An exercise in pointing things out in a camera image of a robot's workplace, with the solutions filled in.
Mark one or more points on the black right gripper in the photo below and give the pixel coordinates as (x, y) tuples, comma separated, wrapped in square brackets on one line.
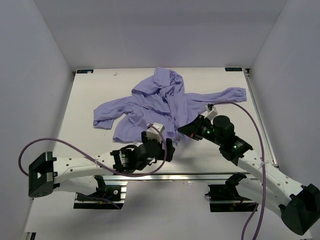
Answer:
[(192, 129)]

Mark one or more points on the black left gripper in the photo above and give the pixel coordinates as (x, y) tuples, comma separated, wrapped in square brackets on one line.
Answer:
[(161, 154)]

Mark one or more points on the lavender zip-up hooded jacket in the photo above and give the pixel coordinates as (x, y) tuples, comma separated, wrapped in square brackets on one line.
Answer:
[(160, 98)]

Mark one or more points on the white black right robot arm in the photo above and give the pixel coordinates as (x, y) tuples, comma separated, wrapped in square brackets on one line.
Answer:
[(296, 204)]

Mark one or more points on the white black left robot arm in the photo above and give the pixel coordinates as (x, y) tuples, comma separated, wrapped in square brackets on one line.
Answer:
[(48, 172)]

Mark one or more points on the blue label sticker right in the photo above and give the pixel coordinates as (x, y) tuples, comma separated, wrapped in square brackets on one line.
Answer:
[(233, 69)]

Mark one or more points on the blue label sticker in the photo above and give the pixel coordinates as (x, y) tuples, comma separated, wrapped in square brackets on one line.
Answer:
[(84, 71), (233, 69)]

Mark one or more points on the blue label sticker left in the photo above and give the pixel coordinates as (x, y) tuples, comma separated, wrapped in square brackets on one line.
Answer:
[(84, 71)]

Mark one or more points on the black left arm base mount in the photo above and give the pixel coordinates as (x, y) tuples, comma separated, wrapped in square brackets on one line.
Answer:
[(108, 195)]

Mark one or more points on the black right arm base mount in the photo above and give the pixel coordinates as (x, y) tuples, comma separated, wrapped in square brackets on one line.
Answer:
[(224, 198)]

